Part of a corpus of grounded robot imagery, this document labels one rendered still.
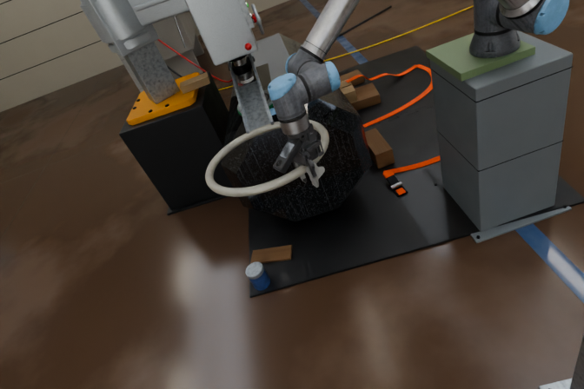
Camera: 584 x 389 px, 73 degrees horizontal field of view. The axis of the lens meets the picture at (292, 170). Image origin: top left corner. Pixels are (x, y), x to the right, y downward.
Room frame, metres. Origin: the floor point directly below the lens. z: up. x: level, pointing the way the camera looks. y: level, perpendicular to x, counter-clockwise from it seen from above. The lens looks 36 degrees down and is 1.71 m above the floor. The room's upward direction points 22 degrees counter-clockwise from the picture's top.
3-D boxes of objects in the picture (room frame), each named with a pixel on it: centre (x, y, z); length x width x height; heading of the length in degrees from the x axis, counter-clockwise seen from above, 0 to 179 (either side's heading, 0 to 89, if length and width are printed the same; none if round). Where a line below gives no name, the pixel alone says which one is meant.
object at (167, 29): (5.65, 0.85, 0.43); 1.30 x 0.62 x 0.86; 177
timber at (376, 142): (2.16, -0.60, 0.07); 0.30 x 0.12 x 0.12; 179
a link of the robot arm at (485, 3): (1.44, -0.99, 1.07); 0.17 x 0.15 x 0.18; 11
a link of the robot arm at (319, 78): (1.12, -0.18, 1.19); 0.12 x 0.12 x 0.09; 11
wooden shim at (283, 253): (1.64, 0.30, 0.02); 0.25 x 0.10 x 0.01; 72
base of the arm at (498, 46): (1.45, -0.99, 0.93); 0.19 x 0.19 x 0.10
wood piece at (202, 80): (2.65, 0.40, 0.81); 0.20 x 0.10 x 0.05; 91
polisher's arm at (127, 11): (2.68, 0.45, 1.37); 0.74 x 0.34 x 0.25; 75
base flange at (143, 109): (2.73, 0.64, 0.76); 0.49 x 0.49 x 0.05; 83
